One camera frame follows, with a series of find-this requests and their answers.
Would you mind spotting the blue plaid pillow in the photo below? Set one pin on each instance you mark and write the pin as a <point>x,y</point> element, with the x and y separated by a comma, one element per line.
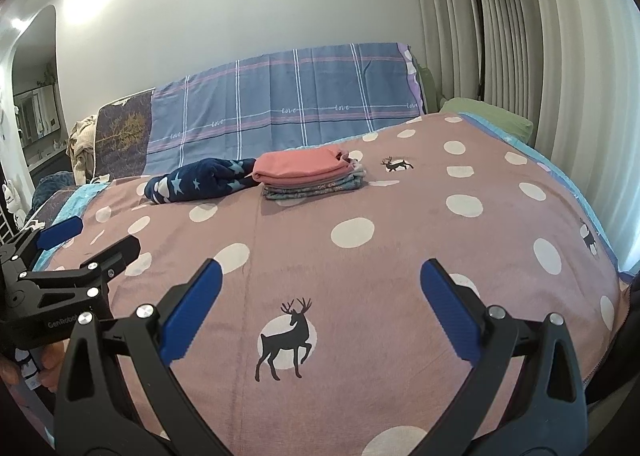
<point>300,86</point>

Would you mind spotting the green pillow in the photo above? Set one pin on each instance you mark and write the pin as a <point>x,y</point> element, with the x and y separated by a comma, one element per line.
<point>495,116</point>

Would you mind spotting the dark tree-print pillow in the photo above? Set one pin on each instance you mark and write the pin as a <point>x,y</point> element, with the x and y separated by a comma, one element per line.
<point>122,136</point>

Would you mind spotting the white ladder rack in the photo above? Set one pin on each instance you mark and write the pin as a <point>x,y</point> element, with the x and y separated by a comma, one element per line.
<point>7,231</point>

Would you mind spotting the white cat figurine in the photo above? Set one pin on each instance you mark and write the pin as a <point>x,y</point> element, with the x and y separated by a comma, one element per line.
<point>11,196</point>

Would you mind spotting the arched wall mirror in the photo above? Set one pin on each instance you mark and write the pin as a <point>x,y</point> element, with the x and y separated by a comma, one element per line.
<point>37,86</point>

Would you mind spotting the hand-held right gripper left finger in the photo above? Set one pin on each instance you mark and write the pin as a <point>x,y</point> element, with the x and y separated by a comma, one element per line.
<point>192,311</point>

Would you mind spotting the dark blue knit blanket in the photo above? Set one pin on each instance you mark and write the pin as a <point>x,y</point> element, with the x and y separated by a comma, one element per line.
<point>50,186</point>

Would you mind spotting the purple dotted pillow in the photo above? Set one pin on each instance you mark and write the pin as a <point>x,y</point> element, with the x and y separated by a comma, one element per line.
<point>415,81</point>

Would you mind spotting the beige clothes pile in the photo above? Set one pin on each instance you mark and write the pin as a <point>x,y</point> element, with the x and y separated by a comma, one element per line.
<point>82,146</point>

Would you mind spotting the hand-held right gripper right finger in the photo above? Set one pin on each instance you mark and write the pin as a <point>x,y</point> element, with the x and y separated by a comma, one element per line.
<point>450,316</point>

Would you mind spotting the pink polka-dot bedspread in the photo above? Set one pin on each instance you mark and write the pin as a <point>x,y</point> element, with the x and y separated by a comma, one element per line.
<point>350,276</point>

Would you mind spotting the navy star fleece garment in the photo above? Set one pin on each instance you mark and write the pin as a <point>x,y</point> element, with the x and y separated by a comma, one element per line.
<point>200,181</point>

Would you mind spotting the light blue blanket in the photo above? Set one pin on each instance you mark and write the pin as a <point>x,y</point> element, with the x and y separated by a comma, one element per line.
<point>85,198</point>

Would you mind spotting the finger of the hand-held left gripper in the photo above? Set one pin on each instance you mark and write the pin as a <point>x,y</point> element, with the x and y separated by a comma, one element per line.
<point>117,253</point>
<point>60,232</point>

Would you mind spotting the person's left hand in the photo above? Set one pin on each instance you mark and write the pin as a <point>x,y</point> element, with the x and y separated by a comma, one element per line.
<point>52,366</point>

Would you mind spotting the white pleated curtain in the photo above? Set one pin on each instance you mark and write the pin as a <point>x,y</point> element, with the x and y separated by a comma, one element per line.
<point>550,36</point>

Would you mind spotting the salmon pink sweater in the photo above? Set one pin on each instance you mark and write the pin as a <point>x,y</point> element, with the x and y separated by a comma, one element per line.
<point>300,164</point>

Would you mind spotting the blue-grey patterned folded garment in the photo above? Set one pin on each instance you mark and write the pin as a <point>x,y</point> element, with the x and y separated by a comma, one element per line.
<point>310,192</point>

